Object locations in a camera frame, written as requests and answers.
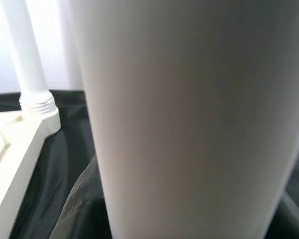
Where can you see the black fabric table cover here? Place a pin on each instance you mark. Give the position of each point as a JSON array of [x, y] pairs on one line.
[[64, 161]]

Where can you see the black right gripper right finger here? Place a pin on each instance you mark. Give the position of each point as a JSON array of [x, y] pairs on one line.
[[296, 229]]

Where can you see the white plastic children table top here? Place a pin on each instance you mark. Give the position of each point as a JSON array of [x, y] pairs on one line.
[[20, 139]]

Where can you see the white plastic screw-in table leg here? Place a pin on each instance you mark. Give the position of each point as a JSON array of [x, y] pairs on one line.
[[32, 69], [189, 112]]

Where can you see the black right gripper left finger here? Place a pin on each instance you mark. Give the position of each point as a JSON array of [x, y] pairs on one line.
[[89, 211]]

